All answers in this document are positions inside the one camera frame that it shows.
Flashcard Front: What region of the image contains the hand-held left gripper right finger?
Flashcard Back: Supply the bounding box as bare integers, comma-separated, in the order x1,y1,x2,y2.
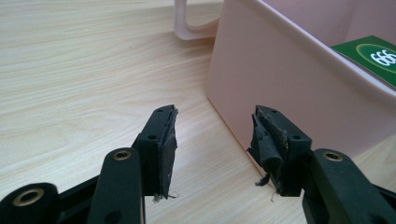
247,105,396,224

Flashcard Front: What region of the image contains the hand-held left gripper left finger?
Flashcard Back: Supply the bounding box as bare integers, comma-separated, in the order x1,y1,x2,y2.
87,104,179,224

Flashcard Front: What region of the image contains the pink plastic storage bin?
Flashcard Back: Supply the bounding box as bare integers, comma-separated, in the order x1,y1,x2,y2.
173,0,396,159

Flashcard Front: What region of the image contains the green box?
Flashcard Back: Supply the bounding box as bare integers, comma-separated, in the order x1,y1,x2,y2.
331,35,396,89

